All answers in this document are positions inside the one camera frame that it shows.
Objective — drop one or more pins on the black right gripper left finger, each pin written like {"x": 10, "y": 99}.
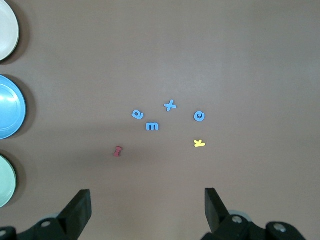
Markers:
{"x": 77, "y": 212}

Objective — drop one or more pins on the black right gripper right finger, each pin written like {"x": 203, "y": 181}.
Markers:
{"x": 212, "y": 210}

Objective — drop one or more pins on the blue foam letter e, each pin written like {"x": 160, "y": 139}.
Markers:
{"x": 200, "y": 120}

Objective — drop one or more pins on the blue foam letter m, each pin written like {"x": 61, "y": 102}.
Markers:
{"x": 151, "y": 124}

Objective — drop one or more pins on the blue foam letter x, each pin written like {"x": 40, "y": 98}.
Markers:
{"x": 170, "y": 105}

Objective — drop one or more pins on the blue foam letter a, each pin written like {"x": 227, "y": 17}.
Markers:
{"x": 140, "y": 115}

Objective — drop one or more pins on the yellow foam letter k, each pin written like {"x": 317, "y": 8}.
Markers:
{"x": 198, "y": 144}

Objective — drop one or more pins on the red foam letter i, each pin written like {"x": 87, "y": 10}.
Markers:
{"x": 117, "y": 151}

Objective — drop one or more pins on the pale green round plate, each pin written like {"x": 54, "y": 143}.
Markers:
{"x": 5, "y": 180}

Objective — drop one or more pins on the blue round plate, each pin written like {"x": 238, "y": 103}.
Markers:
{"x": 10, "y": 107}

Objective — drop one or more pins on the cream round plate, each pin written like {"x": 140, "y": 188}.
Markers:
{"x": 6, "y": 30}

